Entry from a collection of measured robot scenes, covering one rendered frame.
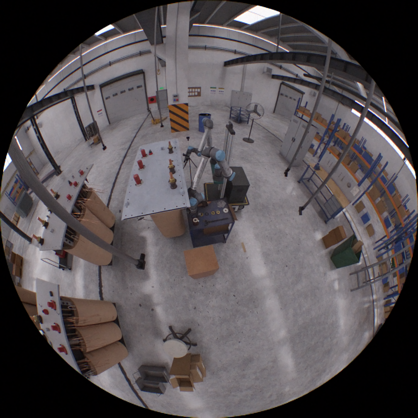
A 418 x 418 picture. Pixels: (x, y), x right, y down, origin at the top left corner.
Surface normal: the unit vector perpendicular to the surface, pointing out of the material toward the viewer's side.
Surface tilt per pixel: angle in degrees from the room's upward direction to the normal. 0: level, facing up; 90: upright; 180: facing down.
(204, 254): 0
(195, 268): 0
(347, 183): 90
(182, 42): 90
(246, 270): 0
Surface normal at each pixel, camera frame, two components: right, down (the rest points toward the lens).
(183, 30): 0.25, 0.81
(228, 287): 0.04, -0.56
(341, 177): -0.97, 0.18
